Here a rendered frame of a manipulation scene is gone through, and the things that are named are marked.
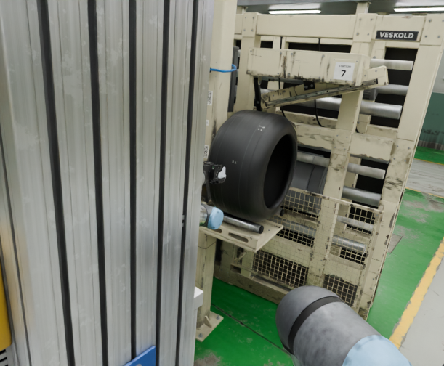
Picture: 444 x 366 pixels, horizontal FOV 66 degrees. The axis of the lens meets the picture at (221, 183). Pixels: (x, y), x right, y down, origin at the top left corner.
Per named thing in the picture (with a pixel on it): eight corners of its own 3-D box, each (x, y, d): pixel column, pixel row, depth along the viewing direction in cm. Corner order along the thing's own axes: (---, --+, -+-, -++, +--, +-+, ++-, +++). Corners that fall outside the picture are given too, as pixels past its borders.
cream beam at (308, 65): (245, 74, 195) (247, 46, 190) (264, 75, 215) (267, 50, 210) (355, 86, 166) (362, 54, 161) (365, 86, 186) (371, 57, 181)
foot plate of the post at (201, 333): (168, 324, 233) (168, 319, 231) (192, 303, 254) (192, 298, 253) (201, 342, 220) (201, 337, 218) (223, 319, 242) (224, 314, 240)
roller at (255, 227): (203, 216, 192) (203, 208, 191) (208, 213, 196) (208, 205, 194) (259, 235, 176) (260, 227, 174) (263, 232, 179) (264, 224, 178)
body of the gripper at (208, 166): (223, 164, 143) (208, 167, 133) (220, 184, 145) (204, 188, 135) (208, 160, 147) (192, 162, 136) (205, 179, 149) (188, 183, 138)
